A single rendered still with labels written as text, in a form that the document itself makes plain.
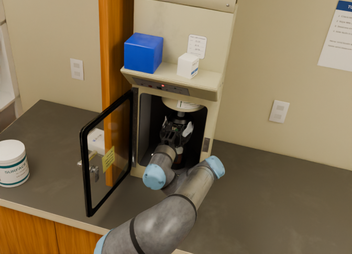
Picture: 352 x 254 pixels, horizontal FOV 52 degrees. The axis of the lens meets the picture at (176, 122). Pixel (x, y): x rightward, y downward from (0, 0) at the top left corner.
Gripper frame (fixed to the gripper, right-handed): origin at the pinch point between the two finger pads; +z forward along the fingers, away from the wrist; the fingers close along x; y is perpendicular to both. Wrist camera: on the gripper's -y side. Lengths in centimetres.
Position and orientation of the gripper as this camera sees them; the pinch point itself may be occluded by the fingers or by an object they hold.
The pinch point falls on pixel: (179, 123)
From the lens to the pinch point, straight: 144.3
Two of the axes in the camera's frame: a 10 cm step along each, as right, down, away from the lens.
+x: -9.6, -2.1, 1.7
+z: 2.6, -5.8, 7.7
